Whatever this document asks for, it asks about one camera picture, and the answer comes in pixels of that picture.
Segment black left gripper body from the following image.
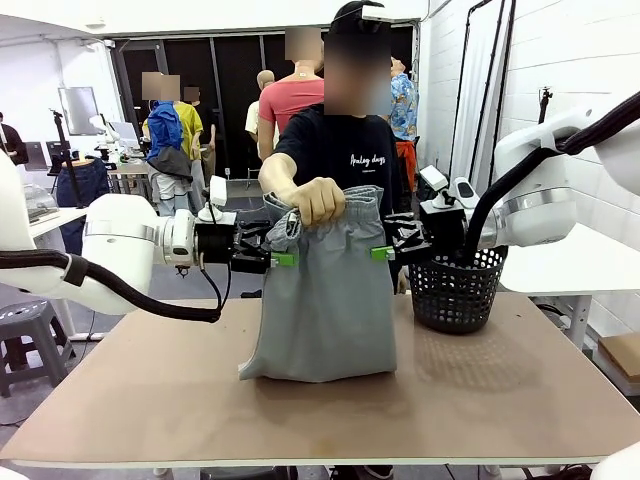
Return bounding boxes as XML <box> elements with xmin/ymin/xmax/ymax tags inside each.
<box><xmin>194</xmin><ymin>222</ymin><xmax>240</xmax><ymax>264</ymax></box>

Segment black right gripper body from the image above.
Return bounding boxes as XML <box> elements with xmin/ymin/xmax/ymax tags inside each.
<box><xmin>419</xmin><ymin>205</ymin><xmax>469</xmax><ymax>251</ymax></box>

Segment grey training pants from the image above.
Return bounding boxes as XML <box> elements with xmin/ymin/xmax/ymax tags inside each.
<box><xmin>237</xmin><ymin>184</ymin><xmax>399</xmax><ymax>384</ymax></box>

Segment person's right forearm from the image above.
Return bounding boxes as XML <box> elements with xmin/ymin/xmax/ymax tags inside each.
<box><xmin>258</xmin><ymin>152</ymin><xmax>314</xmax><ymax>209</ymax></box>

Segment person's right hand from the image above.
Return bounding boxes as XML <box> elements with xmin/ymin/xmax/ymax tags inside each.
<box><xmin>288</xmin><ymin>177</ymin><xmax>347</xmax><ymax>229</ymax></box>

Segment dark grey perforated basket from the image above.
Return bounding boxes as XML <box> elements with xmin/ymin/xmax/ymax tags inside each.
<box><xmin>407</xmin><ymin>244</ymin><xmax>509</xmax><ymax>335</ymax></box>

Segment person in black t-shirt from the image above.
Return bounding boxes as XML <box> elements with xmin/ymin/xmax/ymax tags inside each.
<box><xmin>272</xmin><ymin>34</ymin><xmax>409</xmax><ymax>296</ymax></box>

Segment bald mannequin in white shirt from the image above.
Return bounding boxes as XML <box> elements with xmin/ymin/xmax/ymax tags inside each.
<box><xmin>244</xmin><ymin>69</ymin><xmax>281</xmax><ymax>161</ymax></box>

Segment mannequin in blue floral shirt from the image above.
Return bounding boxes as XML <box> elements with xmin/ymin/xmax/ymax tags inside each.
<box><xmin>389</xmin><ymin>57</ymin><xmax>420</xmax><ymax>192</ymax></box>

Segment blue jeans on stand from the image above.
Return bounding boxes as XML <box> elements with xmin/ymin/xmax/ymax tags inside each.
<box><xmin>55</xmin><ymin>158</ymin><xmax>110</xmax><ymax>256</ymax></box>

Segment white side table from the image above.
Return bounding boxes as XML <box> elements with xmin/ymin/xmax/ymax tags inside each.
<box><xmin>499</xmin><ymin>222</ymin><xmax>640</xmax><ymax>351</ymax></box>

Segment black backdrop stand poles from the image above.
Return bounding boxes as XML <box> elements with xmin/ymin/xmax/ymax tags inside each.
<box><xmin>449</xmin><ymin>0</ymin><xmax>517</xmax><ymax>176</ymax></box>

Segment grey plastic stool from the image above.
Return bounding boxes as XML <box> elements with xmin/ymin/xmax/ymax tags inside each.
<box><xmin>0</xmin><ymin>299</ymin><xmax>77</xmax><ymax>399</ymax></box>

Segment black cap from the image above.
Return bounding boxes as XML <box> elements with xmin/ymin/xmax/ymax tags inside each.
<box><xmin>329</xmin><ymin>0</ymin><xmax>386</xmax><ymax>36</ymax></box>

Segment brown cardboard box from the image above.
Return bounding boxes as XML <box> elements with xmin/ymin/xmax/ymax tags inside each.
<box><xmin>597</xmin><ymin>332</ymin><xmax>640</xmax><ymax>399</ymax></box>

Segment background person in black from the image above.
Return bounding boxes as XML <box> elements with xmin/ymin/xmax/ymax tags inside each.
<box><xmin>0</xmin><ymin>112</ymin><xmax>30</xmax><ymax>167</ymax></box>

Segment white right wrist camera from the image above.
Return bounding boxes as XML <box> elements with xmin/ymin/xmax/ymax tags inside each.
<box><xmin>418</xmin><ymin>166</ymin><xmax>475</xmax><ymax>211</ymax></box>

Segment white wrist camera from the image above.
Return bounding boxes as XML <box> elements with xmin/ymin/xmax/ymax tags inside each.
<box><xmin>418</xmin><ymin>166</ymin><xmax>475</xmax><ymax>211</ymax></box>
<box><xmin>197</xmin><ymin>174</ymin><xmax>237</xmax><ymax>226</ymax></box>

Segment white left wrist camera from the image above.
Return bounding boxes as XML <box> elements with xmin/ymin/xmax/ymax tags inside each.
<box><xmin>197</xmin><ymin>174</ymin><xmax>237</xmax><ymax>226</ymax></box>

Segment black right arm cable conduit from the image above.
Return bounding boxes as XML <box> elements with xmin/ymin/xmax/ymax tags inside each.
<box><xmin>459</xmin><ymin>91</ymin><xmax>640</xmax><ymax>264</ymax></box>

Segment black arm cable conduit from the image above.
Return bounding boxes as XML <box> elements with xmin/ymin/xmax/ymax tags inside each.
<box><xmin>459</xmin><ymin>91</ymin><xmax>640</xmax><ymax>264</ymax></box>
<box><xmin>0</xmin><ymin>248</ymin><xmax>224</xmax><ymax>324</ymax></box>

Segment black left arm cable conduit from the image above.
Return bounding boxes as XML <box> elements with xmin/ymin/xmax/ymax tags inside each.
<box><xmin>0</xmin><ymin>248</ymin><xmax>224</xmax><ymax>324</ymax></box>

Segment black camera tripod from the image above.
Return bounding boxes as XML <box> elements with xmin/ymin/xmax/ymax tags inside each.
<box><xmin>48</xmin><ymin>108</ymin><xmax>87</xmax><ymax>209</ymax></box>
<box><xmin>537</xmin><ymin>85</ymin><xmax>555</xmax><ymax>126</ymax></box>

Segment grey framed wall board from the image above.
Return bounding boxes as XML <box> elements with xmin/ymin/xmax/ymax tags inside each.
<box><xmin>58</xmin><ymin>87</ymin><xmax>100</xmax><ymax>136</ymax></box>

